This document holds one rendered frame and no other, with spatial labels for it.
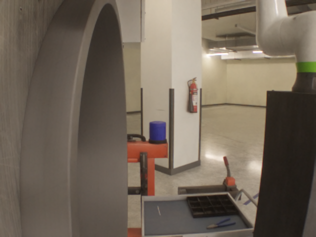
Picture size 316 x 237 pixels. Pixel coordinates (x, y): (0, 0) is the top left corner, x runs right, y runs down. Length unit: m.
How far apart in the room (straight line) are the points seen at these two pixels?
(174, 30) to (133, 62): 8.24
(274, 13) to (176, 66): 2.92
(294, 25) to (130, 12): 0.52
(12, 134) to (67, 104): 0.06
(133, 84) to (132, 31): 10.97
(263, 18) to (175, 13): 3.00
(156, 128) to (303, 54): 1.14
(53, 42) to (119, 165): 0.78
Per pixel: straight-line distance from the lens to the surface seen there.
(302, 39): 0.82
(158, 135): 1.70
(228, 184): 3.15
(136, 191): 1.78
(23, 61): 0.26
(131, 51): 11.87
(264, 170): 0.91
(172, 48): 3.70
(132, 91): 11.82
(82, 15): 0.34
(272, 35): 0.88
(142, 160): 1.73
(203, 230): 1.32
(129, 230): 2.06
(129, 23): 0.89
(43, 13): 0.31
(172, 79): 3.67
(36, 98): 0.26
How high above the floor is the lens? 1.37
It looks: 8 degrees down
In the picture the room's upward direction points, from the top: straight up
